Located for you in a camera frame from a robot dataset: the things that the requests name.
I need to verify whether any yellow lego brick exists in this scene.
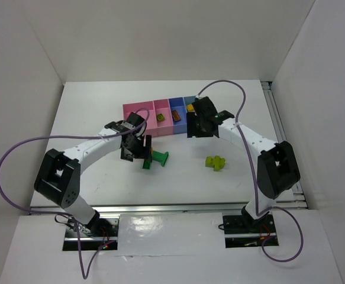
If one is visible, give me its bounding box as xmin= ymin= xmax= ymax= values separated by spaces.
xmin=186 ymin=104 xmax=195 ymax=112

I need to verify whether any dark green lego brick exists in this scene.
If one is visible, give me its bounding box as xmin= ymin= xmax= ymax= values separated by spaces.
xmin=142 ymin=159 xmax=152 ymax=170

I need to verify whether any green lego stem piece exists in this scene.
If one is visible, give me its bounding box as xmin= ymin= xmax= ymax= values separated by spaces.
xmin=151 ymin=150 xmax=169 ymax=167

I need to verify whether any brown orange lego brick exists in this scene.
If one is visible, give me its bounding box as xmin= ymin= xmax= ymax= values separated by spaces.
xmin=172 ymin=109 xmax=181 ymax=122

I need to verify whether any lime green lego cluster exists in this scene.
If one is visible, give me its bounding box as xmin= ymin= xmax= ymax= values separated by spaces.
xmin=205 ymin=156 xmax=225 ymax=172

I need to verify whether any small lime lego brick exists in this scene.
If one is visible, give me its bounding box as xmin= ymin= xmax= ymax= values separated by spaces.
xmin=156 ymin=114 xmax=165 ymax=122

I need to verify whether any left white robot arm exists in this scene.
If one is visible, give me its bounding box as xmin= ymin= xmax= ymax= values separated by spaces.
xmin=34 ymin=112 xmax=152 ymax=236

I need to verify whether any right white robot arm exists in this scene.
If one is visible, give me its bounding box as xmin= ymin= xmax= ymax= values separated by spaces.
xmin=186 ymin=97 xmax=301 ymax=228

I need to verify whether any dark blue bin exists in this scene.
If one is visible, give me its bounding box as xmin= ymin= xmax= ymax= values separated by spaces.
xmin=169 ymin=97 xmax=187 ymax=134

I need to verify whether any light blue bin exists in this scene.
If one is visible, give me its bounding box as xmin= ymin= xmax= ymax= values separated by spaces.
xmin=183 ymin=96 xmax=198 ymax=123

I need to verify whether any large pink bin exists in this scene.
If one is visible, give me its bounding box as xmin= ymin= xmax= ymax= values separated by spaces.
xmin=122 ymin=101 xmax=158 ymax=140

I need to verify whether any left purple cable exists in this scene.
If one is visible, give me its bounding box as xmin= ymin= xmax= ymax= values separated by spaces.
xmin=0 ymin=106 xmax=151 ymax=280

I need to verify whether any purple cable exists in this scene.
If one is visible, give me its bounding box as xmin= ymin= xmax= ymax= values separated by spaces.
xmin=0 ymin=106 xmax=151 ymax=280
xmin=196 ymin=79 xmax=305 ymax=262

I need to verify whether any aluminium side rail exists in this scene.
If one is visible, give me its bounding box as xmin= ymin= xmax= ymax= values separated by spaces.
xmin=260 ymin=81 xmax=306 ymax=203

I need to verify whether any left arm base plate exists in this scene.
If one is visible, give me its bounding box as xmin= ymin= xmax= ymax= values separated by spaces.
xmin=57 ymin=215 xmax=120 ymax=251

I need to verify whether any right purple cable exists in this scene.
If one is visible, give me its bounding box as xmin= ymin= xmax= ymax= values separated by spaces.
xmin=196 ymin=79 xmax=305 ymax=262

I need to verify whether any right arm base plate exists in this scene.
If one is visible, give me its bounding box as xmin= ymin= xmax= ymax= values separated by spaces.
xmin=218 ymin=214 xmax=279 ymax=249

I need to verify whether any aluminium front rail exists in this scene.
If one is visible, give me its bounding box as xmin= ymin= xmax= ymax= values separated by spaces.
xmin=31 ymin=200 xmax=308 ymax=213

